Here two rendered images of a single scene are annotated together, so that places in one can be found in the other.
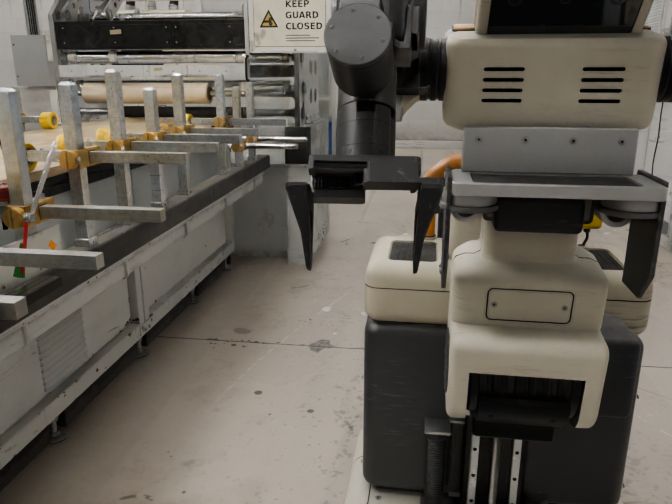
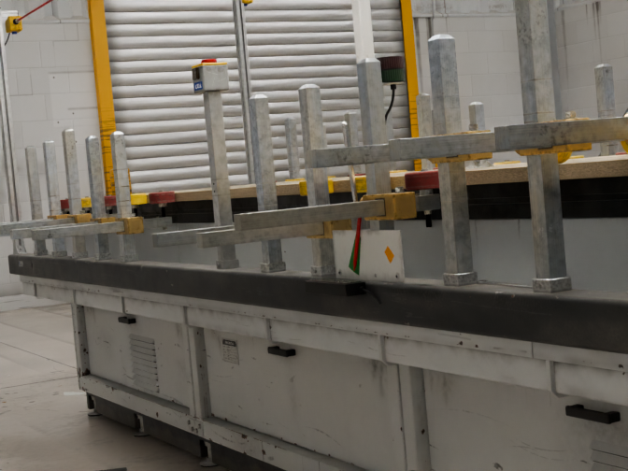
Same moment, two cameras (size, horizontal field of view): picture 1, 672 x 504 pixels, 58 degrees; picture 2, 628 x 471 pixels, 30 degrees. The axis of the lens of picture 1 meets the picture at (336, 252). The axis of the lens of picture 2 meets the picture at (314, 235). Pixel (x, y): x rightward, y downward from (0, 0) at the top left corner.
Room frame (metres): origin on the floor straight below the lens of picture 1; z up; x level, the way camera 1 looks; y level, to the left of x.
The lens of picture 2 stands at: (3.19, -0.74, 0.92)
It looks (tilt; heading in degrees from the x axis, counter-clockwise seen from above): 3 degrees down; 144
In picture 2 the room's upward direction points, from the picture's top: 5 degrees counter-clockwise
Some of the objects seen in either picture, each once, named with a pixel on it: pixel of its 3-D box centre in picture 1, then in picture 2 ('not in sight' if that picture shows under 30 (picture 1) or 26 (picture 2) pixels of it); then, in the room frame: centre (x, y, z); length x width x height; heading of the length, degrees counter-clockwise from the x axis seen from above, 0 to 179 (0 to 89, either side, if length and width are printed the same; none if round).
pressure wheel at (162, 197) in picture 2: not in sight; (163, 208); (-0.02, 1.06, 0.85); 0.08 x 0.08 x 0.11
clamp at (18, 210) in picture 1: (28, 212); (388, 206); (1.43, 0.74, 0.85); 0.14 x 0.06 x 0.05; 172
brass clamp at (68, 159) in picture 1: (80, 157); (457, 147); (1.68, 0.71, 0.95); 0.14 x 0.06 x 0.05; 172
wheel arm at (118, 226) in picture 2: not in sight; (103, 228); (-0.05, 0.86, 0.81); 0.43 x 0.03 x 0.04; 82
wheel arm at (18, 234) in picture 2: not in sight; (78, 228); (-0.30, 0.90, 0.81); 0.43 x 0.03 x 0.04; 82
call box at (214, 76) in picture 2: not in sight; (210, 78); (0.66, 0.85, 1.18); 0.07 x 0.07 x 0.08; 82
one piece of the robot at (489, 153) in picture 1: (543, 210); not in sight; (0.79, -0.28, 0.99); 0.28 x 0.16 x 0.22; 81
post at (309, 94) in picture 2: not in sight; (318, 195); (1.16, 0.78, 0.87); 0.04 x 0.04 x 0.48; 82
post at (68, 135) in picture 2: not in sight; (74, 197); (-0.57, 1.02, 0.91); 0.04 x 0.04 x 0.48; 82
